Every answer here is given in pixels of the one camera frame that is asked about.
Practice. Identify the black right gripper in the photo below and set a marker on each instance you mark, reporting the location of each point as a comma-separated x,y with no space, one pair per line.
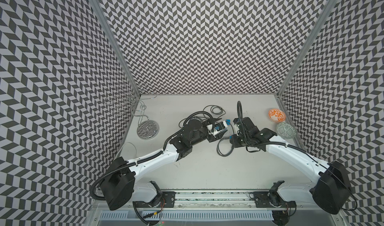
235,143

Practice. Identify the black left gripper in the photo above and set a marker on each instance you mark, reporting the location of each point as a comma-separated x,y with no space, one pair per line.
214,138

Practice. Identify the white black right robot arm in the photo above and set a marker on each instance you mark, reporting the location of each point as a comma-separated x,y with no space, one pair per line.
329,187

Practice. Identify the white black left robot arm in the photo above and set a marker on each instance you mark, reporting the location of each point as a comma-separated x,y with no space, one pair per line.
122,183

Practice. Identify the orange patterned bowl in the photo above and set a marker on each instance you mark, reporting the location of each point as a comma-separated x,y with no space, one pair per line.
276,115

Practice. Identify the green patterned bowl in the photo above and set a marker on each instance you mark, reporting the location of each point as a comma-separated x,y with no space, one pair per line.
286,131

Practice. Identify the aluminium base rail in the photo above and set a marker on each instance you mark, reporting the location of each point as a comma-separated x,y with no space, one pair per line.
214,207

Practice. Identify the chrome wire jewelry stand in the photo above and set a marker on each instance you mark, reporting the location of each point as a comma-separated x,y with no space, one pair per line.
127,101

